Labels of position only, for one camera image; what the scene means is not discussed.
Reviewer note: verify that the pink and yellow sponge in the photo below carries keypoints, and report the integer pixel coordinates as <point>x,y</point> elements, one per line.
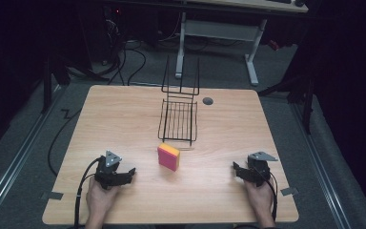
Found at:
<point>168,157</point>

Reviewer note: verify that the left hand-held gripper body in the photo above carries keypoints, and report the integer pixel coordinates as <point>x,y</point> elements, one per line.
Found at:
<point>107,168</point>

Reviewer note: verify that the black metal stand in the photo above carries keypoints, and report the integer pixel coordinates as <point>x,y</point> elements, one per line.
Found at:
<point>49,82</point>
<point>301,92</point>

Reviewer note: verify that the person's left hand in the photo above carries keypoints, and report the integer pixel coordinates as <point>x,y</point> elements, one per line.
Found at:
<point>100,198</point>

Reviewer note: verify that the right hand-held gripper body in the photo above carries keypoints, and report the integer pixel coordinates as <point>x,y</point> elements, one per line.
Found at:
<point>260,168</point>

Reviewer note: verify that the person's right hand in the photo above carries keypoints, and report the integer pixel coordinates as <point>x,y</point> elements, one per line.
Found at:
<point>260,198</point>

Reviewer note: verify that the metal floor rail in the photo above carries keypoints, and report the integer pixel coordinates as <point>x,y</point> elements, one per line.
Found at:
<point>321,165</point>
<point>11,165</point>

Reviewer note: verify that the white-framed desk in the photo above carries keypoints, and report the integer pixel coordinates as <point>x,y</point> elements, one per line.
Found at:
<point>222,30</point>

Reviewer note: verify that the grey tape strip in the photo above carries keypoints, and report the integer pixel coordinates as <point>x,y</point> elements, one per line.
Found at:
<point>289,191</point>
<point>52,195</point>

